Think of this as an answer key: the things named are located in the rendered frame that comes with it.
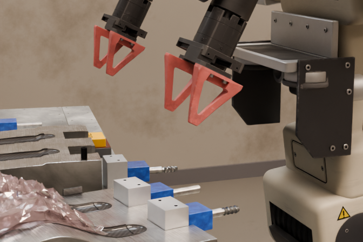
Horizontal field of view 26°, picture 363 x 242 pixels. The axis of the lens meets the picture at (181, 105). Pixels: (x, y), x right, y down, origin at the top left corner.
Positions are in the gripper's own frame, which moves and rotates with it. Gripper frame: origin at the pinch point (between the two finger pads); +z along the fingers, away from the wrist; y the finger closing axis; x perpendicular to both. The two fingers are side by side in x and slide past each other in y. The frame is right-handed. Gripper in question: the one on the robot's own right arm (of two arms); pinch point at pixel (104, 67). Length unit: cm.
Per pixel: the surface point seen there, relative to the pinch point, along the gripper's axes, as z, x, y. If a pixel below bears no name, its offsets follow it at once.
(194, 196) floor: 45, 132, -209
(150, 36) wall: -18, 83, -232
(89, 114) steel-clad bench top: 14, 16, -50
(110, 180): 17.0, 5.2, 14.8
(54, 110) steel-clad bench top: 17, 10, -58
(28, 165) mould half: 18.0, -11.2, 23.5
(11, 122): 20.3, -5.3, -28.9
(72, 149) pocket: 14.4, -3.6, 15.6
